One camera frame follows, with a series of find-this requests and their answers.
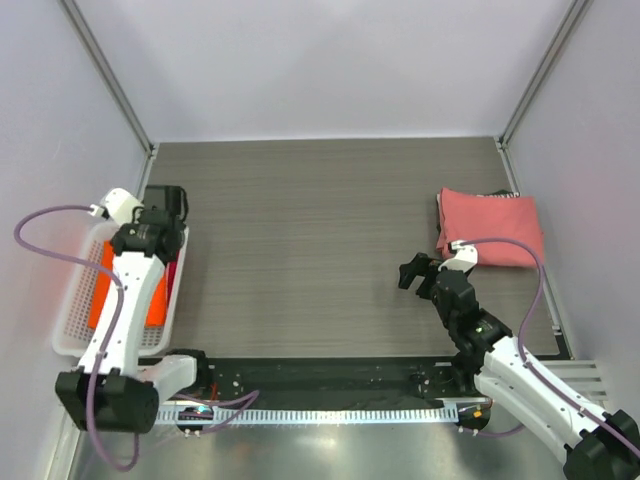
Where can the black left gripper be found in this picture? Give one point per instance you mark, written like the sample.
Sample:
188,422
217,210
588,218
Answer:
136,216

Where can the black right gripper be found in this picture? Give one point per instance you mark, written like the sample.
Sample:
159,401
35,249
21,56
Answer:
423,266

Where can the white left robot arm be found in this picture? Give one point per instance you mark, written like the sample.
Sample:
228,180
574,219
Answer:
107,391

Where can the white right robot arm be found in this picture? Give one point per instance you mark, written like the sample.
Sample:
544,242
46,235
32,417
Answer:
588,441

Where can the magenta t shirt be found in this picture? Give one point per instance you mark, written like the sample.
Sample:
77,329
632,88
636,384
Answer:
169,277

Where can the folded salmon t shirt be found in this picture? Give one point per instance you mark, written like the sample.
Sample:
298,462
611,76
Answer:
510,221

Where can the orange t shirt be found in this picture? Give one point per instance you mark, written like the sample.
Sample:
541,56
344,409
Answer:
157,311

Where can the folded dark striped t shirt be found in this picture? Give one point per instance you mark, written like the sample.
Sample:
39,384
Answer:
501,194

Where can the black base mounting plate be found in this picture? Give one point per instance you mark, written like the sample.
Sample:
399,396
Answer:
280,380

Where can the white slotted cable duct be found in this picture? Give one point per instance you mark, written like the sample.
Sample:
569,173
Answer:
194,415

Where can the left aluminium frame post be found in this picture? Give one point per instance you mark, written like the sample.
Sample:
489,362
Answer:
92,47

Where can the aluminium frame post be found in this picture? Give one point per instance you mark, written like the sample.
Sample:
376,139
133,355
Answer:
92,47
569,23

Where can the right aluminium frame post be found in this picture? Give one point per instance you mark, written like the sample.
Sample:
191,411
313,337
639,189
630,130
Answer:
569,23

